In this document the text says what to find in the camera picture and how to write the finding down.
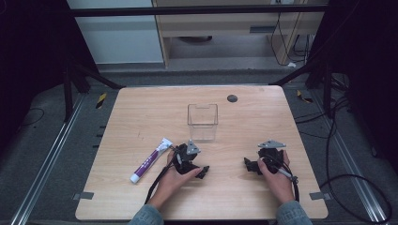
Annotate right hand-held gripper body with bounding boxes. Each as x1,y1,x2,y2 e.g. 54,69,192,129
256,139,287,175

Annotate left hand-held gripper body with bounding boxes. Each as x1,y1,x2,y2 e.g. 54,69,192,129
173,139,202,176

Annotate purple and white toothpaste tube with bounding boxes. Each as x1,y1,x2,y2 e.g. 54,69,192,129
130,137,174,185

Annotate clear plastic box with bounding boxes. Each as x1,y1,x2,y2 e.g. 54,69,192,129
187,103,220,143

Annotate person's left hand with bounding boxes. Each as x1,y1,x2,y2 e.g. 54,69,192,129
148,150,203,210

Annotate person's right hand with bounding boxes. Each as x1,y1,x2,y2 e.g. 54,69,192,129
256,150,296,206

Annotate yellow black tape strip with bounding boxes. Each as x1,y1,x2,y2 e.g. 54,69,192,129
296,89,314,104
95,92,108,110

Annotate black metal stand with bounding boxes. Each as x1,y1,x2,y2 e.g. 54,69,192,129
61,54,127,124
268,52,334,120

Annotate white cabinet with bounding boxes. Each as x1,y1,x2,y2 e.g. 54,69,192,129
66,0,165,66

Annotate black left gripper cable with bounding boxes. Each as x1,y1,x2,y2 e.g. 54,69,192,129
144,145,180,205

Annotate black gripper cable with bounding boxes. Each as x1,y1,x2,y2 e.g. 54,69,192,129
144,145,180,205
269,155,301,203

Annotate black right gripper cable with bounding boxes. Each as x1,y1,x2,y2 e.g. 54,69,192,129
269,155,301,203

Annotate grey table bracket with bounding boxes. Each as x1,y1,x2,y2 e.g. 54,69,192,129
71,191,95,202
308,191,332,202

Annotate aluminium floor rail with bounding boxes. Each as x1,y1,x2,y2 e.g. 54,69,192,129
312,89,390,225
8,93,88,225

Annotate black floor cable loop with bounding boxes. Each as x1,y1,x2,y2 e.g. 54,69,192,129
293,95,394,225

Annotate black hanging desk cables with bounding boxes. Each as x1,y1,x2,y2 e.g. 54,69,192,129
269,11,312,68

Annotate black horizontal frame bar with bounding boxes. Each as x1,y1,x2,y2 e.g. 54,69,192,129
67,4,329,19

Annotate thin black floor cable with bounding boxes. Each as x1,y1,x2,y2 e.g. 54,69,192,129
18,107,46,128

